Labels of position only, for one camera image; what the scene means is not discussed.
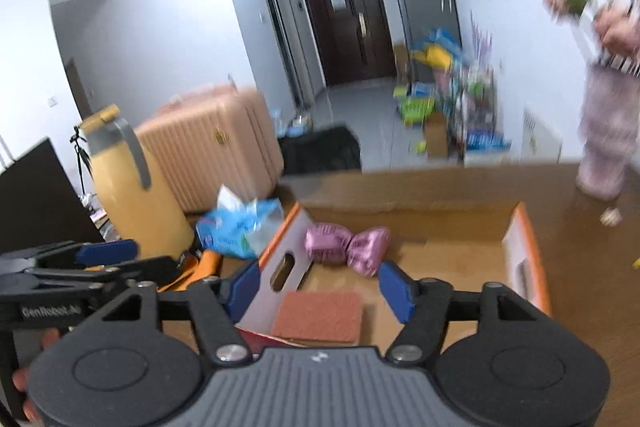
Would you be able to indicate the pink satin bow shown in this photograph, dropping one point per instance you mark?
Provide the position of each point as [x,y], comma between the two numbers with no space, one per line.
[325,244]

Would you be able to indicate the white panel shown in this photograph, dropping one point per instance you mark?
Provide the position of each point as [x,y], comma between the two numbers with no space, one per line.
[542,134]

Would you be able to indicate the pink textured vase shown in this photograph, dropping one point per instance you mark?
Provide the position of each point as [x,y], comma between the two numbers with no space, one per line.
[605,132]

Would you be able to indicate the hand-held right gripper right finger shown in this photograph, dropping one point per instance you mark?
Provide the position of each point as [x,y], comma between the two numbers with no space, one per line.
[395,292]

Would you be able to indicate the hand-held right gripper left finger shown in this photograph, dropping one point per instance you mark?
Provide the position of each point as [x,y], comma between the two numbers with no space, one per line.
[245,289]

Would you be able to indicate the small brown cardboard box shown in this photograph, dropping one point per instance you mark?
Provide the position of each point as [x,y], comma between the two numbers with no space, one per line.
[436,137]

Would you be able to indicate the black tripod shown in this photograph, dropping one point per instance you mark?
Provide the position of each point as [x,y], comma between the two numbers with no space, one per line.
[80,162]

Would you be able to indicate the metal bowl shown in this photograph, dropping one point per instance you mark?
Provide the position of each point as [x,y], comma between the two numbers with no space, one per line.
[301,123]

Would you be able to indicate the black monitor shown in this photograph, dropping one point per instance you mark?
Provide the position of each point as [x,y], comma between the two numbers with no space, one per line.
[35,202]

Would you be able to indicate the beige dried petal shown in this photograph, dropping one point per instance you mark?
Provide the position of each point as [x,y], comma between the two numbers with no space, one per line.
[610,217]

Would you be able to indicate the orange sponge pad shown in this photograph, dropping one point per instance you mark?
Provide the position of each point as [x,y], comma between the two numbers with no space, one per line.
[320,314]

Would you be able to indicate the green basket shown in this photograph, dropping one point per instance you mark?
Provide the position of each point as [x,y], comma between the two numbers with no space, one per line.
[415,109]

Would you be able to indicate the orange-edged cardboard box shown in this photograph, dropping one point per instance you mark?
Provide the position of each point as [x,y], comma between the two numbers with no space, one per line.
[450,257]

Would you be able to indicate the person's left hand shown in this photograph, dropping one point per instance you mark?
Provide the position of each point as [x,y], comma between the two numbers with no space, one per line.
[21,379]

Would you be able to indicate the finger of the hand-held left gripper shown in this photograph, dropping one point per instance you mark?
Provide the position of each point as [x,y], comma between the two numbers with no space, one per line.
[107,251]
[150,268]

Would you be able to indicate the black bag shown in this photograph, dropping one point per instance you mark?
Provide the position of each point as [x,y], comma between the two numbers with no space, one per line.
[320,149]

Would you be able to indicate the pink ribbed suitcase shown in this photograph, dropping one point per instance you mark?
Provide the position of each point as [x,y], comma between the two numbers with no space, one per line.
[215,157]

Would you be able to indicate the orange plastic piece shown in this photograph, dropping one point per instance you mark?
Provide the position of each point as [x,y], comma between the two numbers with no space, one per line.
[207,264]

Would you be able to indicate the dark brown door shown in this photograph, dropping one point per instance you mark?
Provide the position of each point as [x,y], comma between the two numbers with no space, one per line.
[345,42]

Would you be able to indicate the light blue tissue multipack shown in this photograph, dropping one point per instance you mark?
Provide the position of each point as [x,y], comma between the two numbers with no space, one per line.
[235,227]

